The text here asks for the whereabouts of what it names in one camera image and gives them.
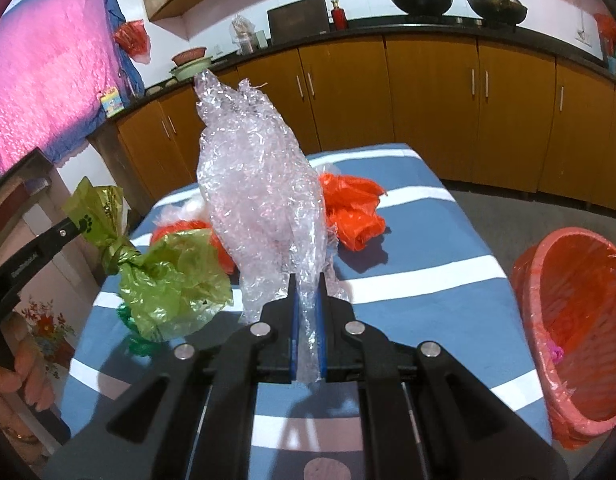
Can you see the black wok right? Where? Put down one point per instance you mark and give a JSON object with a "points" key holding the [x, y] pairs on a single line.
{"points": [[510, 12]]}

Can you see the brown lower kitchen cabinets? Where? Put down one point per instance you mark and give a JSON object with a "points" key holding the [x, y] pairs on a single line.
{"points": [[478, 110]]}

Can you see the olive green plastic bag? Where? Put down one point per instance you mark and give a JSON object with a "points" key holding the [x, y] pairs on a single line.
{"points": [[174, 288]]}

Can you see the orange plastic bag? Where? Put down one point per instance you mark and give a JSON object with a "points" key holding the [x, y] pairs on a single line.
{"points": [[350, 205]]}

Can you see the colourful small package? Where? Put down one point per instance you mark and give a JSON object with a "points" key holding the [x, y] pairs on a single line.
{"points": [[111, 102]]}

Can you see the dark cutting board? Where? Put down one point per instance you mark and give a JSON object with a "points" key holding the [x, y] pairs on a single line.
{"points": [[297, 20]]}

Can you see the red hanging plastic bag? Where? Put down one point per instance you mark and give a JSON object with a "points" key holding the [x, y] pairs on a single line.
{"points": [[133, 38]]}

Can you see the dark green plastic bag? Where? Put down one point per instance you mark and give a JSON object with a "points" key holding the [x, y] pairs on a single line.
{"points": [[137, 344]]}

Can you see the red bottle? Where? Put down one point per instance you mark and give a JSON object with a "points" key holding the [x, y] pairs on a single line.
{"points": [[339, 16]]}

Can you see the clear bubble wrap sheet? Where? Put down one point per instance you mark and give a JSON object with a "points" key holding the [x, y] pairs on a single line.
{"points": [[267, 207]]}

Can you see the person left hand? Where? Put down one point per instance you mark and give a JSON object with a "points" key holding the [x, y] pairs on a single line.
{"points": [[29, 369]]}

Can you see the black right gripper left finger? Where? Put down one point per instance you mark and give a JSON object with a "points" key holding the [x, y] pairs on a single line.
{"points": [[192, 415]]}

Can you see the pink blue curtain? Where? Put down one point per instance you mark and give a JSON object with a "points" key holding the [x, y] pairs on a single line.
{"points": [[57, 60]]}

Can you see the clear white plastic bag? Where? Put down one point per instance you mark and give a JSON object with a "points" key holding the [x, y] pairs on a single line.
{"points": [[193, 209]]}

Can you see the clear jar with bag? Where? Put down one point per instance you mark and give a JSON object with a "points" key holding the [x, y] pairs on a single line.
{"points": [[246, 37]]}

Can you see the blue white striped tablecloth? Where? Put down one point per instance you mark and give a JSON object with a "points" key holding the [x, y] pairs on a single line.
{"points": [[430, 276]]}

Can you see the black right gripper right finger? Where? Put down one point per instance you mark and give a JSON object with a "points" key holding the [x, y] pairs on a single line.
{"points": [[423, 414]]}

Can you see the stacked pink green basins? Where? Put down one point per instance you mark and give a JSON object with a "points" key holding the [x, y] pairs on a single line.
{"points": [[189, 63]]}

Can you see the red lined trash basket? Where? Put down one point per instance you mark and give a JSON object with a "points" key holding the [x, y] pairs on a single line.
{"points": [[566, 292]]}

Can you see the magenta plastic bag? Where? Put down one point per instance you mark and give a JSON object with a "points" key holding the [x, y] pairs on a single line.
{"points": [[556, 352]]}

